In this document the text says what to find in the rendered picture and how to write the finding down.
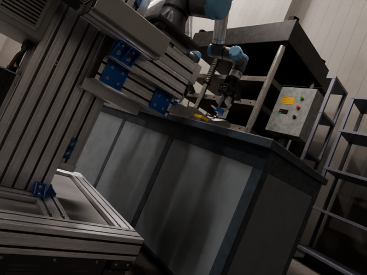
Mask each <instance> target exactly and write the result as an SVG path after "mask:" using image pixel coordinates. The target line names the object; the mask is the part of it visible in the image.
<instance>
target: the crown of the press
mask: <svg viewBox="0 0 367 275"><path fill-rule="evenodd" d="M213 32H214V31H205V30H203V29H200V30H199V32H198V33H195V34H194V36H193V39H192V40H193V41H194V42H195V43H196V44H197V45H198V46H200V48H199V50H198V51H199V52H200V53H201V59H203V60H204V61H205V62H206V63H207V64H208V65H210V66H211V64H212V61H213V60H214V58H213V57H210V56H208V54H207V49H208V46H209V45H210V44H212V39H213ZM281 43H284V44H286V45H287V47H286V49H285V52H284V54H283V56H282V59H281V62H280V64H279V67H278V69H277V71H276V74H275V76H274V79H275V80H276V81H277V82H278V83H279V84H280V85H292V86H308V84H309V82H310V81H312V82H314V83H315V85H314V87H323V84H324V82H325V79H326V77H327V75H328V72H329V69H328V68H327V66H326V65H325V62H326V61H325V60H323V59H321V57H320V55H319V54H318V52H317V50H316V49H315V47H314V46H313V44H312V42H311V41H310V39H309V38H308V36H307V35H306V33H305V32H304V30H303V28H302V27H301V25H300V23H299V18H298V17H296V16H290V17H289V19H288V21H280V22H272V23H264V24H259V25H251V26H243V27H235V28H227V32H226V40H225V45H224V46H225V47H230V48H231V47H233V46H239V47H241V49H242V51H243V53H244V54H246V55H247V56H248V63H247V65H246V68H245V70H244V72H243V74H242V76H267V74H268V72H269V69H270V67H271V64H272V62H273V60H274V57H275V55H276V53H277V50H278V48H279V46H280V44H281ZM232 66H233V63H232V62H230V61H225V60H221V61H220V63H219V65H218V67H217V69H216V71H217V72H218V73H219V74H221V75H229V73H230V71H231V69H232Z"/></svg>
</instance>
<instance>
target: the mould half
mask: <svg viewBox="0 0 367 275"><path fill-rule="evenodd" d="M169 113H170V114H173V115H178V116H182V117H186V118H191V116H194V115H195V114H197V115H202V116H204V117H205V118H207V119H208V122H209V123H210V124H214V125H219V126H222V127H226V128H229V127H230V123H229V122H228V121H226V120H223V119H218V118H217V119H210V118H212V117H209V116H206V115H204V114H203V113H202V112H201V111H199V110H198V109H196V108H194V107H192V106H187V107H182V105H181V104H176V105H172V107H171V109H170V111H169Z"/></svg>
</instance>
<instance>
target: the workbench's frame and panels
mask: <svg viewBox="0 0 367 275"><path fill-rule="evenodd" d="M74 172H77V173H80V174H82V175H83V176H84V177H85V178H86V179H87V180H88V182H89V183H90V184H91V185H92V186H93V187H94V188H95V189H96V190H97V191H98V192H99V193H100V194H101V196H102V197H103V198H105V199H106V201H107V202H108V203H109V204H111V205H112V207H113V208H114V209H115V210H116V211H117V212H118V213H119V214H120V215H121V216H122V217H123V218H124V219H125V220H126V221H127V222H128V224H129V225H130V226H131V227H132V228H133V229H134V230H135V231H136V232H137V233H138V234H139V235H140V236H141V237H142V238H143V239H144V243H143V246H144V247H145V248H146V249H147V251H148V252H149V253H150V254H151V255H152V256H153V257H154V258H155V259H156V260H157V261H158V262H159V263H160V264H161V265H162V266H163V267H164V268H165V269H166V270H167V272H168V273H169V274H170V275H286V274H287V271H288V269H289V266H290V264H291V261H292V259H293V256H294V253H295V251H296V248H297V246H298V243H299V241H300V238H301V235H302V233H303V231H304V228H305V225H306V222H307V220H308V218H309V215H310V213H311V210H312V207H313V205H314V203H315V200H316V197H317V195H318V192H319V190H320V187H321V185H324V186H326V185H327V183H328V180H327V179H325V178H324V177H323V176H321V175H320V174H319V173H317V172H316V171H315V170H313V169H312V168H310V167H309V166H307V165H306V164H305V163H303V162H302V161H301V160H299V159H298V158H297V157H295V156H294V155H292V154H291V153H289V152H288V151H287V150H285V149H284V148H283V147H281V146H280V145H278V144H277V143H276V142H275V141H273V140H269V139H265V138H262V137H258V136H254V135H250V134H246V133H242V132H239V131H235V130H230V129H226V128H222V127H218V126H215V125H211V124H207V123H203V122H198V121H194V120H192V119H188V118H183V117H179V116H175V115H171V114H168V116H167V117H164V116H160V115H157V114H155V113H153V112H151V111H149V110H147V109H145V108H143V107H141V108H140V111H139V113H138V115H134V114H132V113H128V112H125V111H121V110H118V109H114V108H112V107H108V106H106V105H103V107H102V109H101V111H100V113H99V116H98V118H97V120H96V122H95V124H94V126H93V129H92V131H91V133H90V135H89V137H88V139H87V142H86V144H85V146H84V149H83V150H82V153H81V155H80V157H79V159H78V162H77V164H76V168H75V170H74Z"/></svg>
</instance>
